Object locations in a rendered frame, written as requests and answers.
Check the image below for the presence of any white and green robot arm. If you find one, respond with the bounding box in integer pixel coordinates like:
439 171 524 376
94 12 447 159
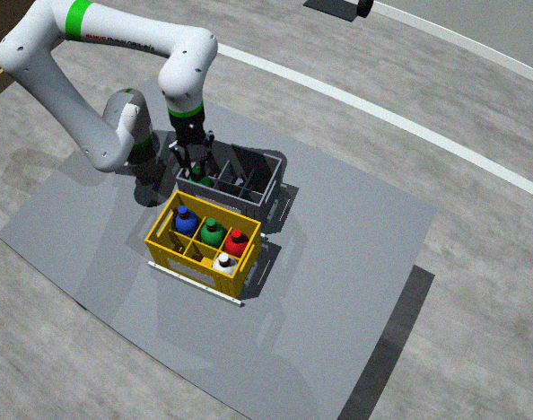
0 0 218 173

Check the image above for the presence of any blue bottle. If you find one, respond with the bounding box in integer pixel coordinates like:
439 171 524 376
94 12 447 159
174 206 199 239

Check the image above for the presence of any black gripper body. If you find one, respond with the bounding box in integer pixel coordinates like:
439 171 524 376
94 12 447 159
175 124 206 149

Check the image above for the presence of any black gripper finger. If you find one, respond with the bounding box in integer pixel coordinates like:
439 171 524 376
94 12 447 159
169 141 194 181
199 130 214 177

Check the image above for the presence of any yellow plastic crate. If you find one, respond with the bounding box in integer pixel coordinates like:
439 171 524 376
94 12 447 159
152 196 261 299

